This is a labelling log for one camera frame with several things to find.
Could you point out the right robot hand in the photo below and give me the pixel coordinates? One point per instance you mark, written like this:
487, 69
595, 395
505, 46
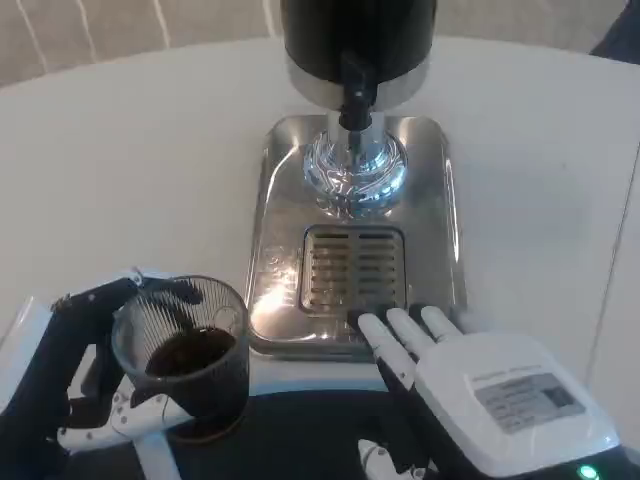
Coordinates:
490, 380

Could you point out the clear ribbed glass cup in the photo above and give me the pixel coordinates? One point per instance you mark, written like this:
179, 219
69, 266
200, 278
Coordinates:
200, 370

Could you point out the black and white robot torso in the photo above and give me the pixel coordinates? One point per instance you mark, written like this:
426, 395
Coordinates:
310, 425

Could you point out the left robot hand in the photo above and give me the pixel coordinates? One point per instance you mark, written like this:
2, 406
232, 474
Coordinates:
50, 360

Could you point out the person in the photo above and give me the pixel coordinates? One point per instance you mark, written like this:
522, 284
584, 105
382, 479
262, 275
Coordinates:
622, 40

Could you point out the slotted steel drain grid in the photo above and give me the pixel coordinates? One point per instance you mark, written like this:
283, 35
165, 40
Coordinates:
352, 270

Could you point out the steel drip tray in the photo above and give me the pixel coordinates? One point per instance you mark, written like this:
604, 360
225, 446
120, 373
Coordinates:
280, 250

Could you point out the black drink dispenser steel base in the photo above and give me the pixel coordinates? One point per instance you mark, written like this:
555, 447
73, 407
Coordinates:
357, 30

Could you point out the black dispenser tap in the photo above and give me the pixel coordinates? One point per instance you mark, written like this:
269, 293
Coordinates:
356, 102

